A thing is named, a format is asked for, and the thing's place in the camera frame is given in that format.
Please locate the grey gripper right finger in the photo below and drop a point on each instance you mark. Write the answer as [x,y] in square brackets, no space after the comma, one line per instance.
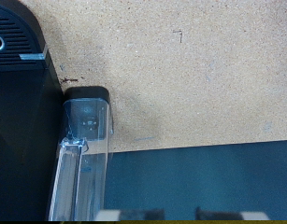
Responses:
[218,215]

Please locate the black Keurig coffee machine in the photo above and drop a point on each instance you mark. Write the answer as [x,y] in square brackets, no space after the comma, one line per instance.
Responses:
[21,124]

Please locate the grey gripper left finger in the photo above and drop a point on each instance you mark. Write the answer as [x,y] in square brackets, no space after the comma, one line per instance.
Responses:
[140,215]

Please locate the clear water reservoir black lid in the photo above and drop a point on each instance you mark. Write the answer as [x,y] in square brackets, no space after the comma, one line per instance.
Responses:
[87,149]

